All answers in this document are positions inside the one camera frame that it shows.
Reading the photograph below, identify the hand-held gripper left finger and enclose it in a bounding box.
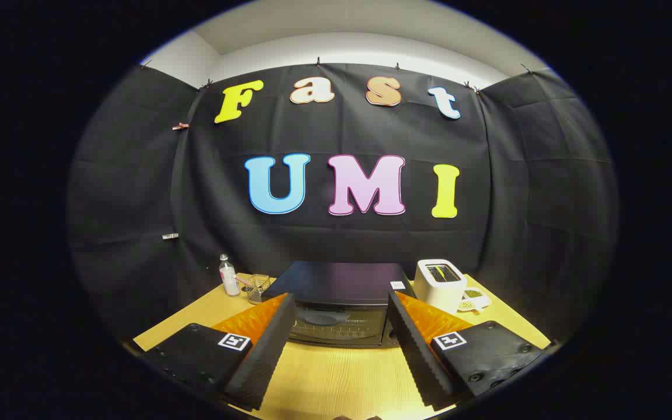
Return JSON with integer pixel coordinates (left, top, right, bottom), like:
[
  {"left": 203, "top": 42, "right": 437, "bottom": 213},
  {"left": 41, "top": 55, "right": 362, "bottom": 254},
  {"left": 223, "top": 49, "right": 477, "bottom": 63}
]
[{"left": 145, "top": 293, "right": 298, "bottom": 411}]

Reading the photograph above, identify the black toaster oven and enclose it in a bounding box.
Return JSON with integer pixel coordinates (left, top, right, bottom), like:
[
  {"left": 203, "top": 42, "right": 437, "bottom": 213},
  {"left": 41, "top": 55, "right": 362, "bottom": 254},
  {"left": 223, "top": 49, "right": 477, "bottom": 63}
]
[{"left": 260, "top": 261, "right": 417, "bottom": 349}]

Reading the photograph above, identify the white slot toaster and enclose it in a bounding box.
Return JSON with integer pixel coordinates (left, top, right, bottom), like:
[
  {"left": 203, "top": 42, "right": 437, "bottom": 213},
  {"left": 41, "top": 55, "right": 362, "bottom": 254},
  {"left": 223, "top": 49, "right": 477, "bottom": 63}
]
[{"left": 413, "top": 259, "right": 468, "bottom": 314}]

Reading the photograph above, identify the white divided dish with grains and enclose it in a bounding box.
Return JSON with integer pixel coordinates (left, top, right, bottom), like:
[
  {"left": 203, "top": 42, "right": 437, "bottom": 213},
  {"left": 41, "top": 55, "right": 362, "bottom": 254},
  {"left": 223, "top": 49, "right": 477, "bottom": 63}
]
[{"left": 457, "top": 288, "right": 492, "bottom": 313}]

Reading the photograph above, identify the black backdrop cloth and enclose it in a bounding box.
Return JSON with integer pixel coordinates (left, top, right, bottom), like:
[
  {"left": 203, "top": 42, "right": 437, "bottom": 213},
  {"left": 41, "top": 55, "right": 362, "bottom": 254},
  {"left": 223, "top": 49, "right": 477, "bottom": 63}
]
[{"left": 68, "top": 61, "right": 621, "bottom": 351}]

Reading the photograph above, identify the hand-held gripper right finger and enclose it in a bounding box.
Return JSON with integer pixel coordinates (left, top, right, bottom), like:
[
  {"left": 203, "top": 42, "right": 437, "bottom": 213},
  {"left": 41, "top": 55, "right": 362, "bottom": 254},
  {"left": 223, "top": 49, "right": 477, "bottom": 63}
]
[{"left": 387, "top": 290, "right": 547, "bottom": 411}]

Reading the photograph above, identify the small clear plastic bottle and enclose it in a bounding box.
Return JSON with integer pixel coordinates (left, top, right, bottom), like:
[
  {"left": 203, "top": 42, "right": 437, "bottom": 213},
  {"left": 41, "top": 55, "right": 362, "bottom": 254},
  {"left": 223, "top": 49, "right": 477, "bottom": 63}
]
[{"left": 219, "top": 254, "right": 241, "bottom": 296}]

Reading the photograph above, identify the wire mesh basket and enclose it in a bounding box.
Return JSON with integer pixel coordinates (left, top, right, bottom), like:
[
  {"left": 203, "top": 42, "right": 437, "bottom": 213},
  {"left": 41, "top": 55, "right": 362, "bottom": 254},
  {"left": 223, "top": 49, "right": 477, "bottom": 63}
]
[{"left": 245, "top": 274, "right": 272, "bottom": 305}]

